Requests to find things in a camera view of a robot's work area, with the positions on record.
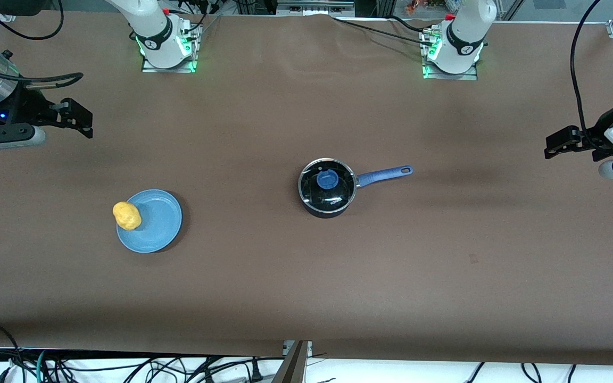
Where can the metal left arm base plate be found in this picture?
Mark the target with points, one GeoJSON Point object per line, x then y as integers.
{"type": "Point", "coordinates": [450, 76]}

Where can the blue plate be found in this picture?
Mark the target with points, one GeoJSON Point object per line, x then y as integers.
{"type": "Point", "coordinates": [157, 223]}

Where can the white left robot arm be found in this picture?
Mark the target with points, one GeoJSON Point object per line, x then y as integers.
{"type": "Point", "coordinates": [463, 32]}

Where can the yellow potato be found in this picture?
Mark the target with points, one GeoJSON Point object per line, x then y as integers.
{"type": "Point", "coordinates": [127, 215]}

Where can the metal support post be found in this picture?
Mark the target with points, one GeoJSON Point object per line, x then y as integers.
{"type": "Point", "coordinates": [293, 367]}

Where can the brown table cover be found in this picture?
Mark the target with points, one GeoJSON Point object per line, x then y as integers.
{"type": "Point", "coordinates": [285, 276]}

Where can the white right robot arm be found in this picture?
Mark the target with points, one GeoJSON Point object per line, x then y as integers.
{"type": "Point", "coordinates": [152, 21]}

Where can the metal frame with ports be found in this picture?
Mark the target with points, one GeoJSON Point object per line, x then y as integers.
{"type": "Point", "coordinates": [314, 6]}

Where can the glass lid with blue knob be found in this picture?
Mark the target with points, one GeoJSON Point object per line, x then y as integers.
{"type": "Point", "coordinates": [328, 181]}

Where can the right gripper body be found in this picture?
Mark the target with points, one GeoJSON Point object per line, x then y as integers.
{"type": "Point", "coordinates": [25, 108]}

